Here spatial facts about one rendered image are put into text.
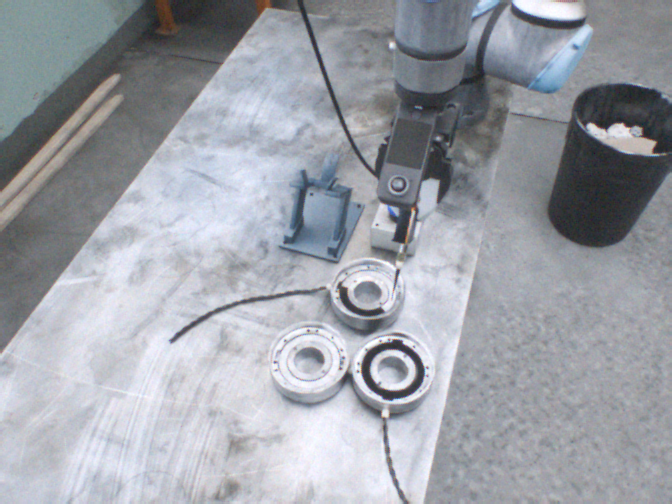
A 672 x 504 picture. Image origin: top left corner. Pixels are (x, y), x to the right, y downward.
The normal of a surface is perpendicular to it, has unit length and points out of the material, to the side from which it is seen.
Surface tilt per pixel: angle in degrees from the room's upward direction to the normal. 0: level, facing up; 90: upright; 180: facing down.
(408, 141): 32
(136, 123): 0
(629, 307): 0
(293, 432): 0
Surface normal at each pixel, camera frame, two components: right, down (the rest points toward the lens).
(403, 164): -0.16, -0.15
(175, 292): -0.02, -0.63
